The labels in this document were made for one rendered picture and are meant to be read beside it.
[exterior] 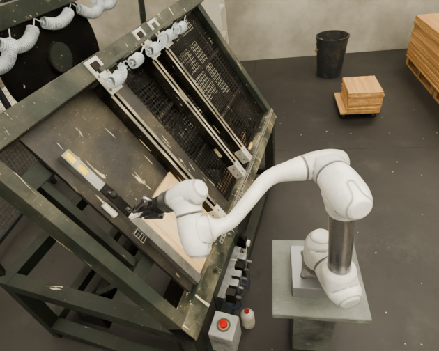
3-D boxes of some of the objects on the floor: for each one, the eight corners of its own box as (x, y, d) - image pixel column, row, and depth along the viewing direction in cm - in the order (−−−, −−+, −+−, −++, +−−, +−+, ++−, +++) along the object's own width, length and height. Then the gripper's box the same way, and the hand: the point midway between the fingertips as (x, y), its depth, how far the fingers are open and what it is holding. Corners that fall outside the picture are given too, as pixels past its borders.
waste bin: (347, 79, 532) (352, 39, 490) (313, 81, 541) (316, 42, 499) (341, 66, 572) (346, 28, 531) (311, 68, 582) (313, 31, 540)
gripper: (149, 198, 122) (116, 212, 137) (171, 220, 127) (136, 231, 142) (158, 185, 128) (125, 200, 142) (179, 207, 133) (144, 219, 147)
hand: (135, 214), depth 140 cm, fingers closed
